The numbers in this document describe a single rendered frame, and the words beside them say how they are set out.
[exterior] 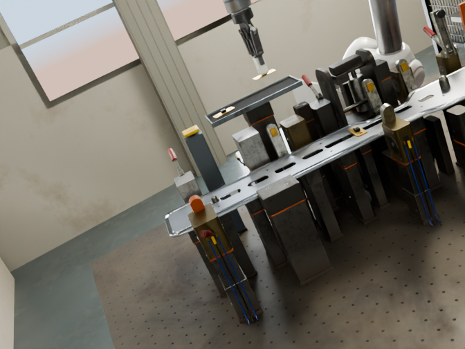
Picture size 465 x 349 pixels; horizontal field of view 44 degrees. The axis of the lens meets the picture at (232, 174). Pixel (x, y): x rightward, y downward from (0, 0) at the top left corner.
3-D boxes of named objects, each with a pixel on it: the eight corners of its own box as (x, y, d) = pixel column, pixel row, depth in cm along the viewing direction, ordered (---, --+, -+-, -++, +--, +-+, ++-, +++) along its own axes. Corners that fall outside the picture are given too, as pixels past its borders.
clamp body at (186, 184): (217, 271, 211) (176, 187, 197) (211, 257, 222) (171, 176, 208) (235, 262, 212) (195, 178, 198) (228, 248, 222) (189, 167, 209)
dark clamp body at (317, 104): (347, 200, 219) (314, 110, 204) (335, 190, 230) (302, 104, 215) (364, 192, 219) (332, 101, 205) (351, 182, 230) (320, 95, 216)
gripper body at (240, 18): (254, 5, 197) (263, 31, 200) (245, 5, 205) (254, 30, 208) (234, 14, 195) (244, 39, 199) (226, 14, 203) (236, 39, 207)
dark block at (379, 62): (406, 166, 223) (374, 66, 207) (397, 160, 229) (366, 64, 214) (417, 160, 223) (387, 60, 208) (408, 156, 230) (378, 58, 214)
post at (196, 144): (230, 238, 228) (184, 141, 212) (226, 230, 235) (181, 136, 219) (248, 230, 229) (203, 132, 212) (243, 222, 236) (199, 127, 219)
